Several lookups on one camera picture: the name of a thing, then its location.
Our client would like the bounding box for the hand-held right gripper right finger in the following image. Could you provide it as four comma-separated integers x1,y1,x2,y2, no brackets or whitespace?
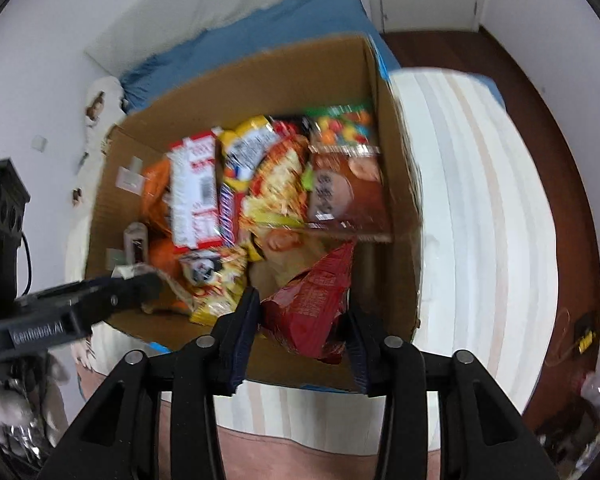
345,307,561,480

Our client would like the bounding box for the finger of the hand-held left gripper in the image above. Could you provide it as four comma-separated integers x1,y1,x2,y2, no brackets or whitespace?
12,267,163,328

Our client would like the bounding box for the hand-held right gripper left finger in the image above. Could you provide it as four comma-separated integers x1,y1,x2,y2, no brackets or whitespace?
37,285,262,480

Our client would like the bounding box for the red snack bag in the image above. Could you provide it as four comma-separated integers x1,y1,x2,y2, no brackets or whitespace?
257,240,357,363

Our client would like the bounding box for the cardboard box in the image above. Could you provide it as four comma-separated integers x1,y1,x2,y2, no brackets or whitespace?
82,32,426,393

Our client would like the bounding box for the small grey-brown packet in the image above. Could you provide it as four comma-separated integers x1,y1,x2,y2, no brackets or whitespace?
124,222,148,266

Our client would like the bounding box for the floor clutter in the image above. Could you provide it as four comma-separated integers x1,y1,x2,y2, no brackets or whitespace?
0,355,71,456
535,370,600,471

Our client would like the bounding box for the panda print snack packet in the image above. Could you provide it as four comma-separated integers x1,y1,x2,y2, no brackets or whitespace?
177,245,248,326

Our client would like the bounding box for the beige snack bag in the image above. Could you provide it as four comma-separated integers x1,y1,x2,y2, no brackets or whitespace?
250,225,331,291

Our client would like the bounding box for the black equipment stand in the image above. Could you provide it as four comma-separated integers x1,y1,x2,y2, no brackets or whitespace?
0,159,32,321

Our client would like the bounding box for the red and white box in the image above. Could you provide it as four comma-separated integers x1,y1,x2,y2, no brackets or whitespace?
167,132,226,251

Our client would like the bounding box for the pink blanket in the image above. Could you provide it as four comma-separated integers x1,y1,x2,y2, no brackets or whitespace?
75,355,441,480

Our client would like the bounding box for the white printed cloth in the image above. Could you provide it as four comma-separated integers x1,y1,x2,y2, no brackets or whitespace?
62,75,128,281

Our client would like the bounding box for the yellow and black item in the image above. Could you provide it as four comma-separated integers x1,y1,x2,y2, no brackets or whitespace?
575,312,598,356

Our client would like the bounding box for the blue blanket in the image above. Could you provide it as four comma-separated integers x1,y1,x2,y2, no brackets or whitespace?
119,0,401,116

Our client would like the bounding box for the black cable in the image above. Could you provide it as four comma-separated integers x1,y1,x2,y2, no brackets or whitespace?
17,232,33,296

